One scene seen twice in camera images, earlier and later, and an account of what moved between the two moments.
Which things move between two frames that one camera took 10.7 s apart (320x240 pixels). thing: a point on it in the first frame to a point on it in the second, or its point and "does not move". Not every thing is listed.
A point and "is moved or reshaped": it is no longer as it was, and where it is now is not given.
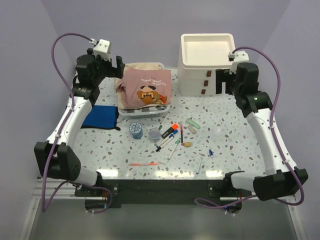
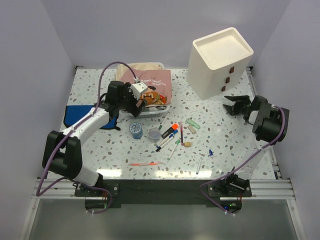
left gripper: (117, 72) to (134, 110)
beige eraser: (192, 129) does not move
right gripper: (221, 74) to (233, 109)
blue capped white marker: (168, 137) does not move
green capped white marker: (161, 125) does not move
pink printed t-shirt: (145, 87) does not move
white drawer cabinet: (200, 55) is moved or reshaped
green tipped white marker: (176, 142) does not move
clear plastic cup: (154, 135) does not move
